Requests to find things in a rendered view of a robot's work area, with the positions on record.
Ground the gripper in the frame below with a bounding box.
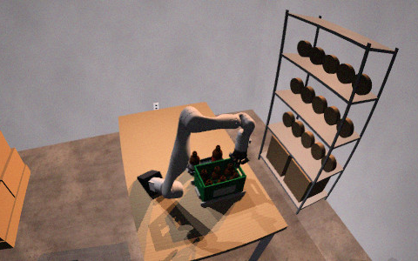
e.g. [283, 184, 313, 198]
[229, 148, 250, 169]

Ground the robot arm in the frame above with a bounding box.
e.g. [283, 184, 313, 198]
[148, 106, 255, 199]

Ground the dark green crate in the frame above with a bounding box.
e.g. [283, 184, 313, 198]
[194, 158, 246, 202]

